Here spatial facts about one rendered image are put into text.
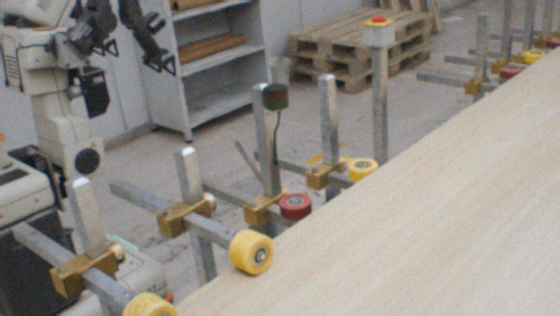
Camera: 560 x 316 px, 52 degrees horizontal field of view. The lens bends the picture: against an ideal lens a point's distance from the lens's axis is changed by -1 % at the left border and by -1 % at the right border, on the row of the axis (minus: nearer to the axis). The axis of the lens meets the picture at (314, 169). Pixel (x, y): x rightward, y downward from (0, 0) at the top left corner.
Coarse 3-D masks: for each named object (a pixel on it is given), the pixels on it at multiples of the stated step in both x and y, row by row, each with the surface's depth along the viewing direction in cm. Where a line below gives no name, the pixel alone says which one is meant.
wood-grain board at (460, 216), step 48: (528, 96) 196; (432, 144) 166; (480, 144) 164; (528, 144) 162; (384, 192) 143; (432, 192) 141; (480, 192) 140; (528, 192) 138; (288, 240) 126; (336, 240) 125; (384, 240) 124; (432, 240) 123; (480, 240) 121; (528, 240) 120; (240, 288) 112; (288, 288) 111; (336, 288) 110; (384, 288) 109; (432, 288) 108; (480, 288) 107; (528, 288) 106
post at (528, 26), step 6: (528, 0) 260; (534, 0) 259; (528, 6) 261; (534, 6) 261; (528, 12) 262; (534, 12) 262; (528, 18) 263; (534, 18) 264; (528, 24) 264; (528, 30) 265; (528, 36) 266; (528, 42) 267; (522, 48) 270; (528, 48) 268
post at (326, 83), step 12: (324, 84) 157; (324, 96) 158; (324, 108) 160; (336, 108) 162; (324, 120) 162; (336, 120) 163; (324, 132) 164; (336, 132) 165; (324, 144) 166; (336, 144) 166; (324, 156) 168; (336, 156) 168; (336, 192) 172
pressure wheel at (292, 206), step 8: (280, 200) 141; (288, 200) 141; (296, 200) 140; (304, 200) 141; (280, 208) 140; (288, 208) 138; (296, 208) 137; (304, 208) 138; (288, 216) 139; (296, 216) 138; (304, 216) 139
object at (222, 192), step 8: (200, 176) 166; (208, 184) 162; (216, 184) 161; (208, 192) 162; (216, 192) 159; (224, 192) 157; (232, 192) 156; (240, 192) 156; (224, 200) 158; (232, 200) 156; (240, 200) 153; (248, 200) 152; (272, 208) 147; (272, 216) 147; (280, 216) 145; (288, 224) 143
